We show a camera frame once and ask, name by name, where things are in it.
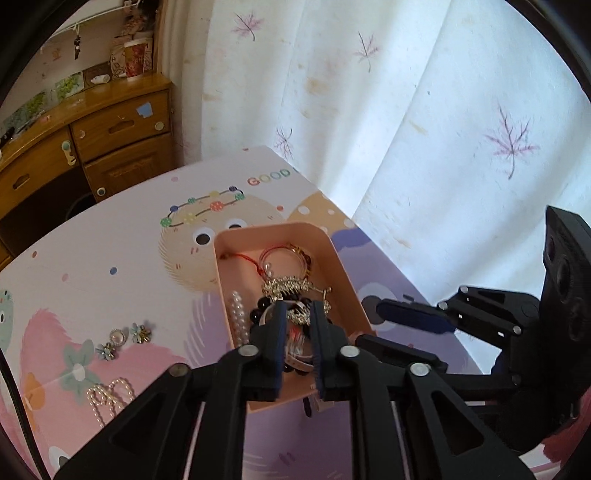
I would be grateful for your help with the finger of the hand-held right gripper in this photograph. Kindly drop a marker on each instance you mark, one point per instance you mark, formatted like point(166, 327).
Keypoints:
point(392, 350)
point(411, 316)

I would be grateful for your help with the pink fleece clothing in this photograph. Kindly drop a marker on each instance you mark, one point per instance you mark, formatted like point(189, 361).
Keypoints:
point(570, 447)

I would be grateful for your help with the brown paper bag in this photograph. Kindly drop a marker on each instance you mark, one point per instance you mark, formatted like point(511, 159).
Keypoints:
point(117, 62)

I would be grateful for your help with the hanging keys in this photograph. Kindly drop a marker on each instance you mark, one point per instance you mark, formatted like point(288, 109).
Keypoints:
point(77, 46)

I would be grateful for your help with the white leaf print curtain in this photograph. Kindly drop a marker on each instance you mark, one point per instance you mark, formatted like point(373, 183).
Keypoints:
point(392, 101)

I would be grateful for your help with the short pearl strand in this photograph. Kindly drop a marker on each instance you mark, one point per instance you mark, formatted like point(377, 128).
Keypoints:
point(238, 318)

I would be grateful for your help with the round pearl earring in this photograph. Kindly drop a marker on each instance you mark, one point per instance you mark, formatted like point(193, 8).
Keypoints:
point(118, 336)

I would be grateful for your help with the red paper cup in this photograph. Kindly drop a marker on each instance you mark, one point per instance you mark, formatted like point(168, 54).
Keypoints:
point(137, 60)

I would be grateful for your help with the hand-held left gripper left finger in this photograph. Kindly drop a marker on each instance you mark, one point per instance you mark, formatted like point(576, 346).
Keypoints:
point(272, 350)

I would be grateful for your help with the silver bangle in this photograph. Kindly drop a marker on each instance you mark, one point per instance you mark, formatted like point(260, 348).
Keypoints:
point(298, 346)

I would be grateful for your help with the flower earring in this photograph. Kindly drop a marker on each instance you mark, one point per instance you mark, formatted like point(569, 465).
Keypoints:
point(141, 333)
point(105, 352)

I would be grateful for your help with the gold rhinestone hair clip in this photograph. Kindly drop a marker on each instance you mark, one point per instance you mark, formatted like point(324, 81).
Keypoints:
point(286, 286)

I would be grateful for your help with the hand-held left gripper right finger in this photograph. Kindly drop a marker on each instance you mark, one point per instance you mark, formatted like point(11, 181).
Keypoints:
point(323, 360)

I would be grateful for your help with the wooden desk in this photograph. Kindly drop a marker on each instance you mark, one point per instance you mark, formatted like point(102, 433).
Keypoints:
point(92, 134)

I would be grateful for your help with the orange plastic tray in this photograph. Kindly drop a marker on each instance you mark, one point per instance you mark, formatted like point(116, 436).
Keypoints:
point(341, 277)

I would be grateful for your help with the small white bottle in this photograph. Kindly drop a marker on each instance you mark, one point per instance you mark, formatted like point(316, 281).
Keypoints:
point(100, 80)

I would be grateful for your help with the cartoon printed tablecloth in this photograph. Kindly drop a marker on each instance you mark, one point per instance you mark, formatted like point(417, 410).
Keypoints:
point(138, 267)

